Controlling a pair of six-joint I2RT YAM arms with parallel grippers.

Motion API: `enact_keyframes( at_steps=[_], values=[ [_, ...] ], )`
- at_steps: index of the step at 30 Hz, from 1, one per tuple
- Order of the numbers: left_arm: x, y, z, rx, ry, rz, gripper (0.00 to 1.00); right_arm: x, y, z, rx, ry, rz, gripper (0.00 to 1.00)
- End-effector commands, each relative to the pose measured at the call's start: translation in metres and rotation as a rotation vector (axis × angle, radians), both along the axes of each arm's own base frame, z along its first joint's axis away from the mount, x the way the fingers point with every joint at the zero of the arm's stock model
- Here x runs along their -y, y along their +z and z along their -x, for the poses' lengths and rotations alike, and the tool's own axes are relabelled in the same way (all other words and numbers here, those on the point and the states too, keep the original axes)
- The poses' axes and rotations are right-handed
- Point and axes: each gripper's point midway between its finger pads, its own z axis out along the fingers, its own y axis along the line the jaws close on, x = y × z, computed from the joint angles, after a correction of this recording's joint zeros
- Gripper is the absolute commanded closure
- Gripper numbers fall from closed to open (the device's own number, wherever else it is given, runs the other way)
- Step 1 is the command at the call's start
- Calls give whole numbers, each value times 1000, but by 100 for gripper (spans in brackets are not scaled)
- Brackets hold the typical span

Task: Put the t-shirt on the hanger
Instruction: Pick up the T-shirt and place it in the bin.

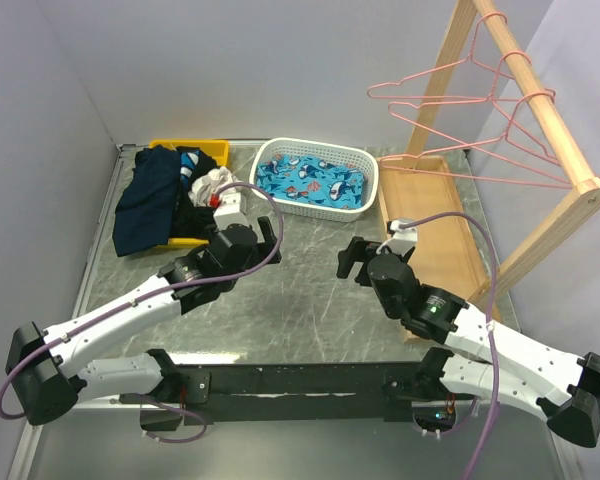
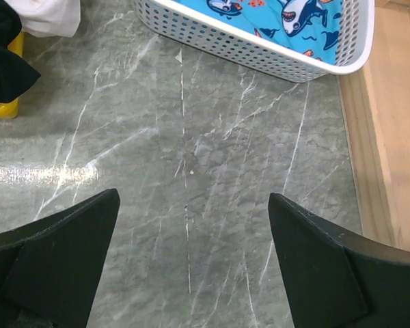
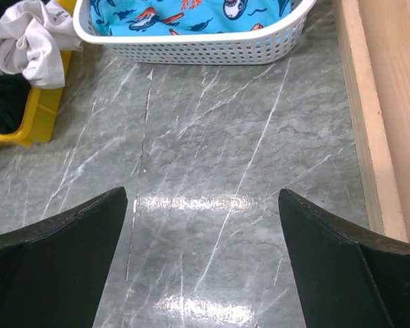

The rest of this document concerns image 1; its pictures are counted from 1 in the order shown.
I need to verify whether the navy blue t shirt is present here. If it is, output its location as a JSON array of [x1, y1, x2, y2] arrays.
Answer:
[[112, 146, 181, 257]]

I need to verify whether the pink wire hanger front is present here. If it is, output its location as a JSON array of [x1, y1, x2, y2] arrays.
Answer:
[[377, 93, 571, 190]]

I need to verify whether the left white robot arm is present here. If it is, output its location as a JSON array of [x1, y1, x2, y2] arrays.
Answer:
[[5, 216, 283, 426]]

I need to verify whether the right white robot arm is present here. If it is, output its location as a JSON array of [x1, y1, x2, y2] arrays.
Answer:
[[336, 236, 600, 448]]

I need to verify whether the black garment with blue print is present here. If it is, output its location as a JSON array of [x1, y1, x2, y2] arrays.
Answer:
[[170, 146, 219, 240]]

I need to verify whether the blue shark print cloth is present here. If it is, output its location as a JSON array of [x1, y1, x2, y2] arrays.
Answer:
[[255, 154, 366, 210]]

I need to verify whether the white crumpled garment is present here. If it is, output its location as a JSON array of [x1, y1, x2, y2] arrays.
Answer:
[[188, 166, 238, 207]]

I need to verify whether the white plastic basket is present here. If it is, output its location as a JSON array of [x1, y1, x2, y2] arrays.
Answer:
[[249, 137, 379, 223]]

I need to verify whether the yellow plastic bin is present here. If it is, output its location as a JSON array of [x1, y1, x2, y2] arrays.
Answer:
[[149, 138, 229, 249]]

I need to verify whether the wooden clothes rack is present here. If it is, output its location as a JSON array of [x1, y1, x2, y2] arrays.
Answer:
[[387, 1, 600, 310]]

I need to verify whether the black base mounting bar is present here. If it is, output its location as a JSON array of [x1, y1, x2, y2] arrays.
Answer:
[[118, 359, 476, 431]]

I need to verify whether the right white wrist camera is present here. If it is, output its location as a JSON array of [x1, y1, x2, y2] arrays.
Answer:
[[376, 218, 418, 256]]

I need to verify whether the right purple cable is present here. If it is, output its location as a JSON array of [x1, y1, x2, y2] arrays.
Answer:
[[403, 211, 504, 480]]

